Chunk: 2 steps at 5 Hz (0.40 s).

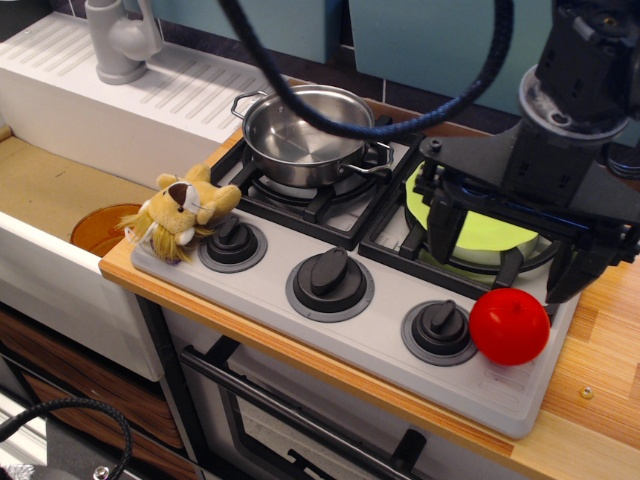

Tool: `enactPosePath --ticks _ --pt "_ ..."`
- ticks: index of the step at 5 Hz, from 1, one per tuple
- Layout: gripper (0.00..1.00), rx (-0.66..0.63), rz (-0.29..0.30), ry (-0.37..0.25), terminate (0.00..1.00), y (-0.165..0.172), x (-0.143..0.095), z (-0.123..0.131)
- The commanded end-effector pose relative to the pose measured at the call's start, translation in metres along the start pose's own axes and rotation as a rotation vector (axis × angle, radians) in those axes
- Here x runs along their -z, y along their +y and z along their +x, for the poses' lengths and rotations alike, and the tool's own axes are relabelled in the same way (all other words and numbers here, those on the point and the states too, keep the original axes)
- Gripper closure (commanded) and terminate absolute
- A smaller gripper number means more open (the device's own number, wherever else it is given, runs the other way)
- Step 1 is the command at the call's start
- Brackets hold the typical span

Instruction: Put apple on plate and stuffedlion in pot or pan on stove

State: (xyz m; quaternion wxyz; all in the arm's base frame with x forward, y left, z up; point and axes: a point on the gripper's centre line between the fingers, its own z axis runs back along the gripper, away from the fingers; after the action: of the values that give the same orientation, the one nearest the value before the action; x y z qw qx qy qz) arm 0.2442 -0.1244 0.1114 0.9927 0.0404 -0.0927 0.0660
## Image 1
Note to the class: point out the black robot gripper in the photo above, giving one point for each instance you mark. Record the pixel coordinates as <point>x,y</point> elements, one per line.
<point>554,185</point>

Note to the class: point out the red plastic apple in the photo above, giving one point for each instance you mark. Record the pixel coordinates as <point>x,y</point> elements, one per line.
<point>509,326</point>

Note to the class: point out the stuffed lion toy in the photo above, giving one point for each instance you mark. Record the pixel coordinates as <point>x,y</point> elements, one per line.
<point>179,213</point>

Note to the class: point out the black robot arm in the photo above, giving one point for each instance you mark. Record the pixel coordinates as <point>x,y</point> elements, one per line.
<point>586,82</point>

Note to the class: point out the lime green plate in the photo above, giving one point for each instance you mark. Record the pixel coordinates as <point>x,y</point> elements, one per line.
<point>479,233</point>

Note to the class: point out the black right stove knob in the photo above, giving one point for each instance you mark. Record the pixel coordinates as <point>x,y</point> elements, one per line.
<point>438,333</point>

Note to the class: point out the black stove knob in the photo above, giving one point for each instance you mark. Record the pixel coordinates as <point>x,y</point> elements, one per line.
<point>330,287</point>
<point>234,247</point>
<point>438,333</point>

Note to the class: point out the grey toy stove top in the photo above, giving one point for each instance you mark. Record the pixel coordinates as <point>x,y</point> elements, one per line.
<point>504,398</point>

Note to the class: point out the black middle stove knob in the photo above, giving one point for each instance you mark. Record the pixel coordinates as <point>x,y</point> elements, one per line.
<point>330,287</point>

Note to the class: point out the stainless steel pot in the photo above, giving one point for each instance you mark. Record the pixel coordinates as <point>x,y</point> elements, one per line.
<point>291,152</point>

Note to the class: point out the black left stove knob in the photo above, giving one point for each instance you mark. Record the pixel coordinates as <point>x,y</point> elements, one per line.
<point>234,247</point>

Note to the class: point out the black right burner grate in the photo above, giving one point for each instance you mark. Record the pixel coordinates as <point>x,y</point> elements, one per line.
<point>397,240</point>

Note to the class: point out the black burner grate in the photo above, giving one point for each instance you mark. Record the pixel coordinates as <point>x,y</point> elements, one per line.
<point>337,214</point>
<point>397,240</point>

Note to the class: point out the black left burner grate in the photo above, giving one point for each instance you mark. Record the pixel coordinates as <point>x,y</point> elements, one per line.
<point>337,214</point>

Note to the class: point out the orange plastic bowl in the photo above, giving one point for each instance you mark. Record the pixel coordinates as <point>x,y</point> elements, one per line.
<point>98,232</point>

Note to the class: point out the grey toy faucet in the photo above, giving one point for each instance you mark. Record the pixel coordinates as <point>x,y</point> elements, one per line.
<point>122,45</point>

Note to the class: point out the white toy sink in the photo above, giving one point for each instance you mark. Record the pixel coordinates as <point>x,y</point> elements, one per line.
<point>71,144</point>

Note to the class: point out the wooden drawer front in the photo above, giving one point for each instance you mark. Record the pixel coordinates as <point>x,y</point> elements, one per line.
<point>47,366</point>

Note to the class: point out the teal wall cabinet right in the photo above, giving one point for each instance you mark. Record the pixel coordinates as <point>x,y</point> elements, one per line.
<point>440,46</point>

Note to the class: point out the teal wall cabinet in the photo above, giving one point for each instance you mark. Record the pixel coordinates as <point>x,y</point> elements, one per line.
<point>307,29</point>
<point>440,46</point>

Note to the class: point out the teal wall cabinet left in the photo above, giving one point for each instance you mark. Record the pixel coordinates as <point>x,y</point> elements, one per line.
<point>307,29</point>

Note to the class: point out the oven door with handle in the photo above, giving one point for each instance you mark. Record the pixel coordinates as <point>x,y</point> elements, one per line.
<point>279,423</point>

